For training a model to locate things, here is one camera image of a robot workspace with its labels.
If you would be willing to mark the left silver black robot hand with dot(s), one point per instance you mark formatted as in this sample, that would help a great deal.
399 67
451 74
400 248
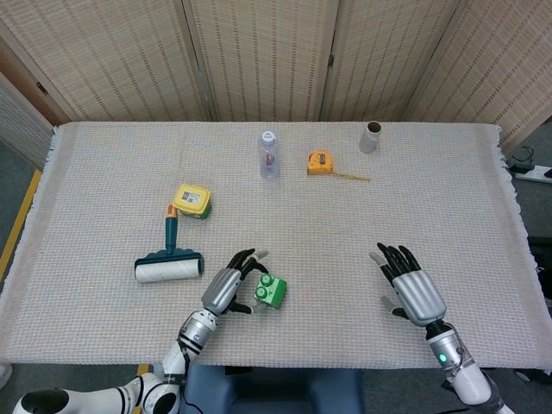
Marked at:
222 289

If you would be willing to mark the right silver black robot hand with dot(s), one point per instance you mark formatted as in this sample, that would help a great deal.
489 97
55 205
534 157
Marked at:
418 297

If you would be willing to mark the yellow tape measure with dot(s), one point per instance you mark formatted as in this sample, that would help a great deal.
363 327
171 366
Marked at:
320 163

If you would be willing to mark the clear plastic water bottle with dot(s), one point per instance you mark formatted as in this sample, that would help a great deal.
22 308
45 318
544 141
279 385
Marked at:
269 159

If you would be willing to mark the green toy brick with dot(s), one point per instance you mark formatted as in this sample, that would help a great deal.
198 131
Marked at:
271 293

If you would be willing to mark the woven folding screen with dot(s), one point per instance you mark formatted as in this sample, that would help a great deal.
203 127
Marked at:
267 60

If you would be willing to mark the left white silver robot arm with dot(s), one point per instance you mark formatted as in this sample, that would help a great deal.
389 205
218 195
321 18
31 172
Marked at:
177 358

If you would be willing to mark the white power strip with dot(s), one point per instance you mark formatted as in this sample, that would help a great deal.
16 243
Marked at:
535 173

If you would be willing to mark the white caster wheel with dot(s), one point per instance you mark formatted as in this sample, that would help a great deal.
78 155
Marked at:
525 375

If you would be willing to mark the green container with yellow lid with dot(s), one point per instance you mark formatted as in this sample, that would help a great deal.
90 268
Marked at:
192 198

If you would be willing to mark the cardboard paper tube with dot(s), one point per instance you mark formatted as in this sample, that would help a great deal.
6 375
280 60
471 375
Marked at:
369 140

